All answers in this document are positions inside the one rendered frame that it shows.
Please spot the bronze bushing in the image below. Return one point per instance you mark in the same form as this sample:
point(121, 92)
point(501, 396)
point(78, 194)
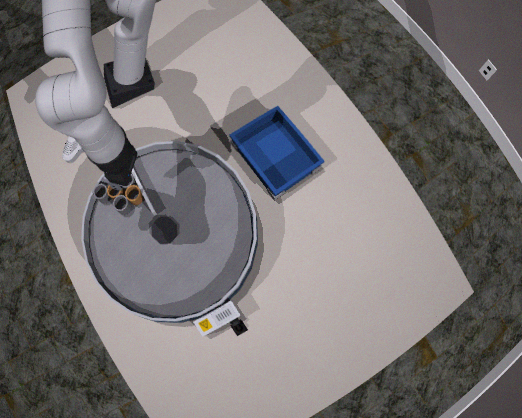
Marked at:
point(130, 190)
point(110, 192)

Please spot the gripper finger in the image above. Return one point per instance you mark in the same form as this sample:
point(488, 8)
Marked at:
point(112, 185)

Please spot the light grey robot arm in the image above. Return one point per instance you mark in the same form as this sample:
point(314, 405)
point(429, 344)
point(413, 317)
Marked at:
point(81, 94)

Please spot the blue square tray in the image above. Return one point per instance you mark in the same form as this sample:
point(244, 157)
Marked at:
point(279, 149)

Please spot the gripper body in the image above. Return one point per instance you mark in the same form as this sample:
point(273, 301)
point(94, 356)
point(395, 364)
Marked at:
point(110, 159)

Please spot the grey metal bushing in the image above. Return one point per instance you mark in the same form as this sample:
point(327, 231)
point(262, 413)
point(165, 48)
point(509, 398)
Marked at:
point(132, 183)
point(118, 200)
point(98, 189)

